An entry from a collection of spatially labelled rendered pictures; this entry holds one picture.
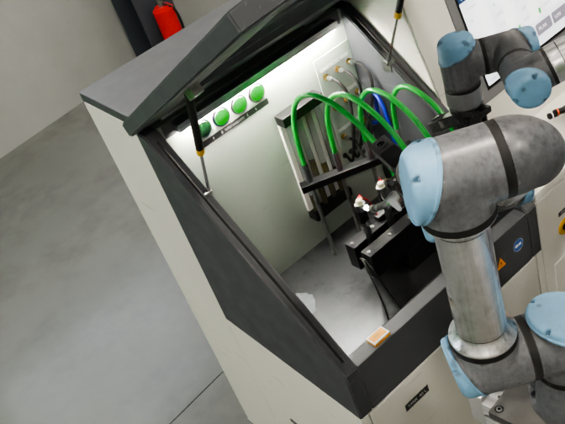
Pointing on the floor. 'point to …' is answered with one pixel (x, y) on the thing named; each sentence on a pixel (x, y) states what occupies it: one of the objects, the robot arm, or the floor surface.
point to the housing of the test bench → (208, 317)
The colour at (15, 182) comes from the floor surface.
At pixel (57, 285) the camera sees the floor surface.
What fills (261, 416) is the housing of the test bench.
